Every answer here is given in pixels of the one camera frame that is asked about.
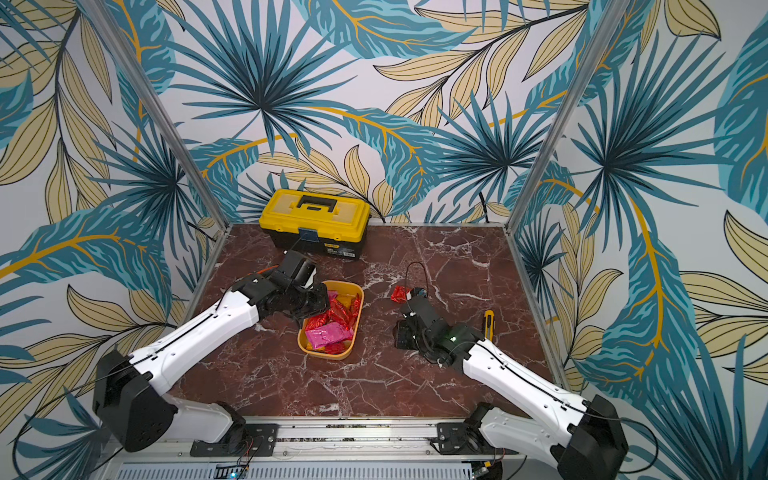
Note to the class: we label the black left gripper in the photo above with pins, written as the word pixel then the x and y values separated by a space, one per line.
pixel 321 302

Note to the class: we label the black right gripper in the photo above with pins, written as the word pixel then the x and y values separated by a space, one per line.
pixel 407 335

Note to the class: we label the red tea bag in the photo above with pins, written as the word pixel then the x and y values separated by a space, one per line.
pixel 400 294
pixel 343 310

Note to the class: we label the pink tea bag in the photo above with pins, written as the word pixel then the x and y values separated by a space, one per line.
pixel 328 334

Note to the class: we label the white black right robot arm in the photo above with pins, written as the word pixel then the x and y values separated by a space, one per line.
pixel 580 438

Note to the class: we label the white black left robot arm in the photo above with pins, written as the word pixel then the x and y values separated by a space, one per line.
pixel 131 394

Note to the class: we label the red tea bag in box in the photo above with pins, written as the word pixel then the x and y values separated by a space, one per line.
pixel 343 310

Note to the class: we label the yellow plastic storage box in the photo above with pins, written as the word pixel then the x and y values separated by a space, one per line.
pixel 341 350

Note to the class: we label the yellow black utility knife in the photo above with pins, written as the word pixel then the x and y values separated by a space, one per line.
pixel 488 324

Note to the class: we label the yellow black plastic toolbox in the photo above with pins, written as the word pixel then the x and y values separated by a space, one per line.
pixel 316 223

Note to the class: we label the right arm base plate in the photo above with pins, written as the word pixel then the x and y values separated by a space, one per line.
pixel 458 438

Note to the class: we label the aluminium front rail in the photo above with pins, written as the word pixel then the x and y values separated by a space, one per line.
pixel 399 439

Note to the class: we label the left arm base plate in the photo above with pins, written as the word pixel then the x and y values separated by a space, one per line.
pixel 247 440

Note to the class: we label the left aluminium corner post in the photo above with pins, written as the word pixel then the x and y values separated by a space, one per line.
pixel 108 29

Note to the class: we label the aluminium corner post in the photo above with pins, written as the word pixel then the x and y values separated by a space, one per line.
pixel 582 76
pixel 108 29

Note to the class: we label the right aluminium corner post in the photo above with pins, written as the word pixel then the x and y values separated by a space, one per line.
pixel 582 76

